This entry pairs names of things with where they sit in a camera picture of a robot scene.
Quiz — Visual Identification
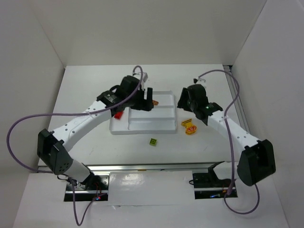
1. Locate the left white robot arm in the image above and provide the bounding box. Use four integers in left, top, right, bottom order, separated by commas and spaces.
37, 73, 154, 189

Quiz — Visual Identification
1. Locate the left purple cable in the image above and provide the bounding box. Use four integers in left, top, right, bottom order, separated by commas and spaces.
6, 65, 145, 226

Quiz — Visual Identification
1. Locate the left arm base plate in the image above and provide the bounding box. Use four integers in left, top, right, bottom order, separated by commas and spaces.
64, 174, 109, 202

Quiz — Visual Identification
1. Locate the green lego brick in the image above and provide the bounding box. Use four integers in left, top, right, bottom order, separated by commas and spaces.
149, 138, 157, 146

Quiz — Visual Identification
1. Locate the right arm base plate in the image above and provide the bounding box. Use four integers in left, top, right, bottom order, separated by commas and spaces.
189, 172, 231, 200

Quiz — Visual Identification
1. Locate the aluminium rail right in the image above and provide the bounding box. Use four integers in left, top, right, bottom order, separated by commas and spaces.
226, 74, 248, 131

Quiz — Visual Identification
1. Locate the aluminium rail front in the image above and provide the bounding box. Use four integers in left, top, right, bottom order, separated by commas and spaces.
87, 161, 231, 172

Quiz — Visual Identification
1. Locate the yellow lego piece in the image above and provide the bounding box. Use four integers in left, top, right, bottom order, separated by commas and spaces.
181, 118, 197, 135

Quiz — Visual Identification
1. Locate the red lego brick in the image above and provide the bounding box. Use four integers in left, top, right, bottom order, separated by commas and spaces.
114, 111, 124, 120

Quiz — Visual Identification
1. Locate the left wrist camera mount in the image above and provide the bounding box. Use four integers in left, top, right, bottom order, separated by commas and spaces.
132, 72, 148, 90

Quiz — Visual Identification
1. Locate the tan lego brick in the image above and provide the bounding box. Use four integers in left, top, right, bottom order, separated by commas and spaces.
152, 100, 159, 106

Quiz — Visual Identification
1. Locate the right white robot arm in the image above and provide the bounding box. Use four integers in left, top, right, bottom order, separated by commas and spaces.
177, 84, 276, 186

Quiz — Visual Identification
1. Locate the white divided tray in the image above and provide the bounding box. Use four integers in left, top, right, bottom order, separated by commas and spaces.
109, 91, 177, 135

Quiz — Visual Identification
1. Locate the aluminium rail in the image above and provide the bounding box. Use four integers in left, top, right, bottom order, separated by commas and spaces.
87, 161, 231, 172
226, 74, 248, 131

